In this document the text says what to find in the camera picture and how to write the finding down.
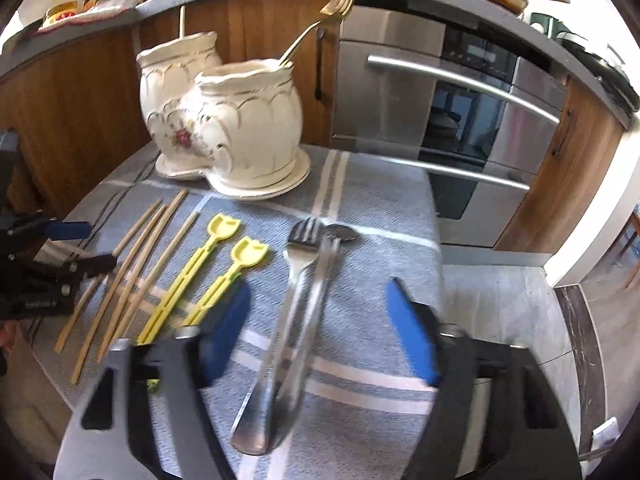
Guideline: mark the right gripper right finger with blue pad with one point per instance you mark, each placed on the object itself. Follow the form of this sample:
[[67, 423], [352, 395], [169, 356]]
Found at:
[[417, 329]]

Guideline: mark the white chopstick in holder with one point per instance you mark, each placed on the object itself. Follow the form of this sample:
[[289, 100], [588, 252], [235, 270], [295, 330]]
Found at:
[[182, 22]]

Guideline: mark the yellow plastic fork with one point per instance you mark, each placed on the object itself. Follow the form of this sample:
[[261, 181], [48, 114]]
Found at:
[[220, 228], [244, 254]]

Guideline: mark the silver fork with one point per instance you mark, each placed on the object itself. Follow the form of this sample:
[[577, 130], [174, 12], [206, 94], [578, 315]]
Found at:
[[252, 427]]

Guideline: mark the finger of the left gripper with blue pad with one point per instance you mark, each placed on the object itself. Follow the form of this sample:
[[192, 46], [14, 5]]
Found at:
[[91, 267], [77, 230]]

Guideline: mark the wooden kitchen cabinet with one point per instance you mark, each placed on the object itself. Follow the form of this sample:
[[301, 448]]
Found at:
[[76, 107]]

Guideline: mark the left hand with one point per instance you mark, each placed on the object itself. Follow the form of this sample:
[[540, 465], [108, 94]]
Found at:
[[8, 334]]

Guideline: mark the black griddle pan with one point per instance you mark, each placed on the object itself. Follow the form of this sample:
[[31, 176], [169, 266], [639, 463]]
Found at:
[[611, 76]]

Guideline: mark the white ceramic double utensil holder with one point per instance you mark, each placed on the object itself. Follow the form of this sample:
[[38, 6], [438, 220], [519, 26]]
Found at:
[[236, 125]]

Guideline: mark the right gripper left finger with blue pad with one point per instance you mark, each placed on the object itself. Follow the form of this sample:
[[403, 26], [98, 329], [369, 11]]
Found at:
[[220, 330]]

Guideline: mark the silver spoon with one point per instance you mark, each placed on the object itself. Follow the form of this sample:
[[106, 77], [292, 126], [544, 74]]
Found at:
[[291, 391]]

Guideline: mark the green kettle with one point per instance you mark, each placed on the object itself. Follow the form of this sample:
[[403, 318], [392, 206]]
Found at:
[[546, 24]]

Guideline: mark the grey countertop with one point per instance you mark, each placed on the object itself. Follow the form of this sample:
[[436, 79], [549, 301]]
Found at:
[[469, 13]]

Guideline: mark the stainless steel oven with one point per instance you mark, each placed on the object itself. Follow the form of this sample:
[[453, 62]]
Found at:
[[477, 116]]

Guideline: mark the gold fork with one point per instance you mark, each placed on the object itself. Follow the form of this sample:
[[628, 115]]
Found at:
[[333, 11]]

